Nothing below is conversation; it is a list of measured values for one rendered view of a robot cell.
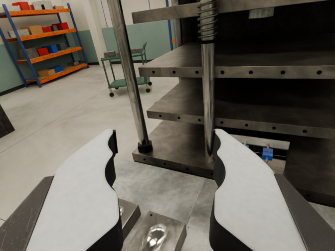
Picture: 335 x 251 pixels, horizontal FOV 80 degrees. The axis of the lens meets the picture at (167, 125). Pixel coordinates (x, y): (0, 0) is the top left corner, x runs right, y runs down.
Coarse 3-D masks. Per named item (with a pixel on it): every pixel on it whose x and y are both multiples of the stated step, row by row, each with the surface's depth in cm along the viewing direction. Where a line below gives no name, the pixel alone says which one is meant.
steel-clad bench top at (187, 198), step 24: (120, 168) 112; (144, 168) 109; (120, 192) 96; (144, 192) 95; (168, 192) 93; (192, 192) 91; (144, 216) 83; (168, 216) 82; (192, 216) 81; (192, 240) 72
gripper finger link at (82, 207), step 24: (96, 144) 10; (72, 168) 9; (96, 168) 9; (48, 192) 8; (72, 192) 8; (96, 192) 8; (48, 216) 7; (72, 216) 7; (96, 216) 7; (120, 216) 8; (48, 240) 6; (72, 240) 6; (96, 240) 6; (120, 240) 7
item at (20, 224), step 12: (48, 180) 8; (36, 192) 8; (24, 204) 7; (36, 204) 7; (12, 216) 7; (24, 216) 7; (36, 216) 7; (0, 228) 6; (12, 228) 6; (24, 228) 6; (0, 240) 6; (12, 240) 6; (24, 240) 6
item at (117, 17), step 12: (108, 0) 86; (120, 0) 88; (120, 12) 89; (120, 24) 90; (180, 24) 146; (120, 36) 93; (180, 36) 149; (120, 48) 95; (132, 60) 100; (132, 72) 102; (132, 84) 104; (132, 96) 107; (132, 108) 111; (144, 120) 117; (144, 132) 119; (144, 144) 122
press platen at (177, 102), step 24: (168, 96) 132; (192, 96) 127; (216, 96) 123; (240, 96) 118; (264, 96) 114; (288, 96) 110; (312, 96) 107; (168, 120) 113; (192, 120) 106; (216, 120) 100; (240, 120) 95; (264, 120) 92; (288, 120) 89; (312, 120) 87
